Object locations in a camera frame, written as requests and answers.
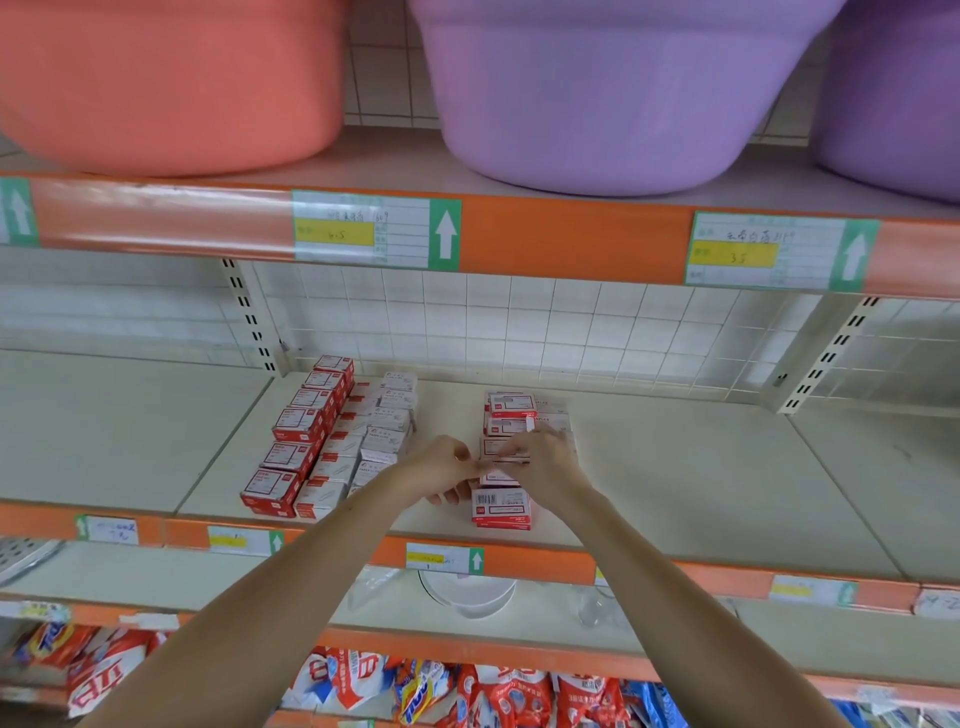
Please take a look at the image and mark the person's right hand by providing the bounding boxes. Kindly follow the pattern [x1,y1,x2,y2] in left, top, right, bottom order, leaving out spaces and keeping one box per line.
[495,432,599,519]

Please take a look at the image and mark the white perforated shelf upright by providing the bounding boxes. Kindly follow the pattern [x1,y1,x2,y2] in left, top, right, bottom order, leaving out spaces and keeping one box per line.
[780,295,882,414]
[220,258,284,374]

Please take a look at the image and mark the person's left hand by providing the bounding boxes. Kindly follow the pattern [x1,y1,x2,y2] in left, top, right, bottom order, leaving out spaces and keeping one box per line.
[393,435,485,504]

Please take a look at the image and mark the large label with green arrow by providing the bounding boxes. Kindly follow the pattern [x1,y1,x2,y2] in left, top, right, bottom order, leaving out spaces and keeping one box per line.
[0,177,39,249]
[685,210,882,294]
[292,190,464,272]

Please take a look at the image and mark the person's left forearm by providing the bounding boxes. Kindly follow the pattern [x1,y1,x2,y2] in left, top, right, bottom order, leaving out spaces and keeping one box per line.
[82,477,444,728]

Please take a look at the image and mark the cluster of clear glasses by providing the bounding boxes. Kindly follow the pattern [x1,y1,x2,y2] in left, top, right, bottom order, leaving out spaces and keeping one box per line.
[577,588,624,629]

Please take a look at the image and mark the pile of large red bags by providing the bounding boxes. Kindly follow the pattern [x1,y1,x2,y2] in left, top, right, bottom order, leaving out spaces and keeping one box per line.
[618,678,695,728]

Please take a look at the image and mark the purple plastic basin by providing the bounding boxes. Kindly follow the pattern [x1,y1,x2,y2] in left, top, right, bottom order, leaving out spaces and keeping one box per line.
[408,0,849,197]
[810,0,960,204]

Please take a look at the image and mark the white shelf with orange edges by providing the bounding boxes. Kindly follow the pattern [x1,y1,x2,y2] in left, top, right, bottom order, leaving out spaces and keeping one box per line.
[0,127,960,728]

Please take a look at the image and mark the person's right forearm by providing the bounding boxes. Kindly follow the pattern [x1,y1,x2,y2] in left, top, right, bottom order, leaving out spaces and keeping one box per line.
[558,495,849,728]

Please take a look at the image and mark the pile of small colourful packets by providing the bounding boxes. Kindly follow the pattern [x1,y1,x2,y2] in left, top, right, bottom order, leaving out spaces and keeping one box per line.
[15,607,609,728]

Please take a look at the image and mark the orange plastic basin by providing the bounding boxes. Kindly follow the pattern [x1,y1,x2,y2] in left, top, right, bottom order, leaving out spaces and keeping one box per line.
[0,0,354,179]

